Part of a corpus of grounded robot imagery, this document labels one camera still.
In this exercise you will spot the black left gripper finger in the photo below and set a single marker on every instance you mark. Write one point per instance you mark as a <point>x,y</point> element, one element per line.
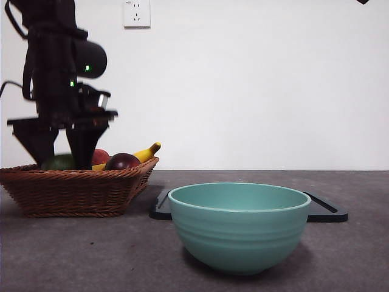
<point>83,146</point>
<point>36,143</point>

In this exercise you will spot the red apple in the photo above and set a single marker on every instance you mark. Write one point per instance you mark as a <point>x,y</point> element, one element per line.
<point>101,156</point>

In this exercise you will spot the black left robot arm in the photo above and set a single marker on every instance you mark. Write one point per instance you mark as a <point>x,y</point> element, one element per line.
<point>48,61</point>

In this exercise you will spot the brown wicker basket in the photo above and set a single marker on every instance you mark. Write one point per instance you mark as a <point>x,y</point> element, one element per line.
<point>70,194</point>

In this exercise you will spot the yellow banana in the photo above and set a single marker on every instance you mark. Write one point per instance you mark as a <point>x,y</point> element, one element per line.
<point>147,153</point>

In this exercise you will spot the dark purple plum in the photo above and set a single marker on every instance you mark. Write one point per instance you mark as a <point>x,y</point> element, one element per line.
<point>123,162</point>

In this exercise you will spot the green avocado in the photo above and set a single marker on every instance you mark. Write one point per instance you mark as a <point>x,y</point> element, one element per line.
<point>60,162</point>

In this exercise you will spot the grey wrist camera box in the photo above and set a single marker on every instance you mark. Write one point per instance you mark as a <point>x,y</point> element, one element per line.
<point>103,100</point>

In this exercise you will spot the teal ceramic bowl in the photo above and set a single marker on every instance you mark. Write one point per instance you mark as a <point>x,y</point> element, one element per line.
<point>240,237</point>

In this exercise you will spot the white wall socket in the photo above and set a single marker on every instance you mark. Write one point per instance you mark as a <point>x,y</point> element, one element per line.
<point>136,15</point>

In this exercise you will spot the black rectangular tray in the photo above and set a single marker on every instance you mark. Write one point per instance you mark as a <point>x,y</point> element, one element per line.
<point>328,214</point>

